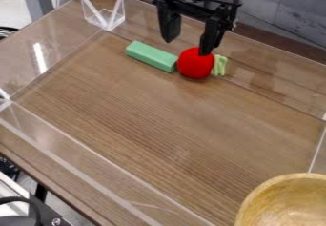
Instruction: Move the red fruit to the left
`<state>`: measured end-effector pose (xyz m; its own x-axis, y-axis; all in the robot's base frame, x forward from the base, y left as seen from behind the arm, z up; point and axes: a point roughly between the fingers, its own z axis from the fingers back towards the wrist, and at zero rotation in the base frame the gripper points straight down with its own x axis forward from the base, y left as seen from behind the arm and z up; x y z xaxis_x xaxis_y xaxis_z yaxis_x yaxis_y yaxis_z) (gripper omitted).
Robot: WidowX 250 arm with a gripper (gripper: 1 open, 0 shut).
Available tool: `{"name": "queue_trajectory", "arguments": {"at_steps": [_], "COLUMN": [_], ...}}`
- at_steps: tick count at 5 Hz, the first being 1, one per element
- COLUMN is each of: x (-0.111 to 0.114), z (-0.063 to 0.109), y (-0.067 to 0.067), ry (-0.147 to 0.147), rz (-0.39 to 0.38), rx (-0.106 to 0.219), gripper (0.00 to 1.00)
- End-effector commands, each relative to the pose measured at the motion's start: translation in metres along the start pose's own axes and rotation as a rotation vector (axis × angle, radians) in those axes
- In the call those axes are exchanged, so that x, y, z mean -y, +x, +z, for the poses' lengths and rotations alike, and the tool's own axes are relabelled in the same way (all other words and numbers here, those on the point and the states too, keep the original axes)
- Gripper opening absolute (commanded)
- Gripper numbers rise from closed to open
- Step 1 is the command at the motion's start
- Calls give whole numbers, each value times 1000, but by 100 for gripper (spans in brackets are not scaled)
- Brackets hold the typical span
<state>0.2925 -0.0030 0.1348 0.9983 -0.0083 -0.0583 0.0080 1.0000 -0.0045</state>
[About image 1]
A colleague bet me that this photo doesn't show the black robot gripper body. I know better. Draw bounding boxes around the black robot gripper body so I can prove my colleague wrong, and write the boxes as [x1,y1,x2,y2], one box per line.
[152,0,242,31]

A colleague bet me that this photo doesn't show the red round fruit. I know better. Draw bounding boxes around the red round fruit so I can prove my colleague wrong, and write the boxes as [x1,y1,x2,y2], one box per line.
[176,47,214,79]

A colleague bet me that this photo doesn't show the light green small toy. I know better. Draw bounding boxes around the light green small toy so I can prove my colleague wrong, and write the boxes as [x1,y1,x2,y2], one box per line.
[211,54,228,76]

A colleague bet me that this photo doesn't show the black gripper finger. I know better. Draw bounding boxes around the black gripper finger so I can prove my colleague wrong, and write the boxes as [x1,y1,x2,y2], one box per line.
[199,16,226,55]
[157,3,180,43]

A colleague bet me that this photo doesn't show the black metal base plate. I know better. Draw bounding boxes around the black metal base plate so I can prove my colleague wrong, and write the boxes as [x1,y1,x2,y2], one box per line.
[29,195,72,226]

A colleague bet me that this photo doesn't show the green rectangular block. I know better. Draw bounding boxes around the green rectangular block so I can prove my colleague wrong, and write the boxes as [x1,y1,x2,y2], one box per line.
[124,41,177,72]

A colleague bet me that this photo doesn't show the black cable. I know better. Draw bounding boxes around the black cable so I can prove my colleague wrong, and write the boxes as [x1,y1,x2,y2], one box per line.
[0,196,43,226]

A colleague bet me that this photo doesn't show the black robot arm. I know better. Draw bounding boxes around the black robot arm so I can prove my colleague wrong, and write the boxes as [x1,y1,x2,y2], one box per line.
[152,0,242,55]

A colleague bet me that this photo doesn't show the clear acrylic corner bracket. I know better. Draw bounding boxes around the clear acrylic corner bracket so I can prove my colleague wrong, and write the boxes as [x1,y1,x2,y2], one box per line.
[80,0,124,31]

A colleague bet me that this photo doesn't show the clear acrylic tray enclosure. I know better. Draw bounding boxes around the clear acrylic tray enclosure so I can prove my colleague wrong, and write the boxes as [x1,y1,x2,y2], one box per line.
[0,0,326,226]

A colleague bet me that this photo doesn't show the wooden bowl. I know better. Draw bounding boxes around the wooden bowl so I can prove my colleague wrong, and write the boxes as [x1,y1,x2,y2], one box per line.
[234,173,326,226]

